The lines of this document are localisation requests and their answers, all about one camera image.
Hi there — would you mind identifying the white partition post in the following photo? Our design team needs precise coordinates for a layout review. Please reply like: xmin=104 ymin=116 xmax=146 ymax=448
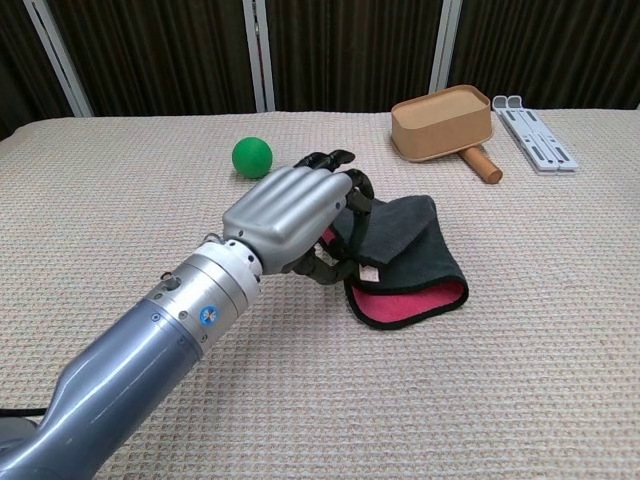
xmin=241 ymin=0 xmax=277 ymax=113
xmin=428 ymin=0 xmax=464 ymax=95
xmin=22 ymin=0 xmax=95 ymax=118

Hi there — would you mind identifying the beige woven table mat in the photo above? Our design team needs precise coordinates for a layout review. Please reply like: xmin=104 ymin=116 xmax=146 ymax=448
xmin=0 ymin=107 xmax=640 ymax=480

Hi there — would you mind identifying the green ball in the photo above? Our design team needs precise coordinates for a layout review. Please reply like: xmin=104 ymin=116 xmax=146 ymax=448
xmin=231 ymin=136 xmax=274 ymax=180

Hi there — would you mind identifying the black and pink cloth pad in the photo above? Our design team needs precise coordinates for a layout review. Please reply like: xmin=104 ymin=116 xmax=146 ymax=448
xmin=319 ymin=193 xmax=470 ymax=331

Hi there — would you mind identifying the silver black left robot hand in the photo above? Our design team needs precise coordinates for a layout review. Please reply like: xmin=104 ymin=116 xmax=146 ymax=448
xmin=222 ymin=148 xmax=375 ymax=286

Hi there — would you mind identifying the white folding stand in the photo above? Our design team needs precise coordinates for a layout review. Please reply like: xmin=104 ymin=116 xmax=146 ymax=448
xmin=491 ymin=94 xmax=580 ymax=175

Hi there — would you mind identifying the wooden cylinder stick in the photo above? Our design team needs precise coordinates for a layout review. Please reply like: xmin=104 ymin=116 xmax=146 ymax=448
xmin=459 ymin=147 xmax=504 ymax=185

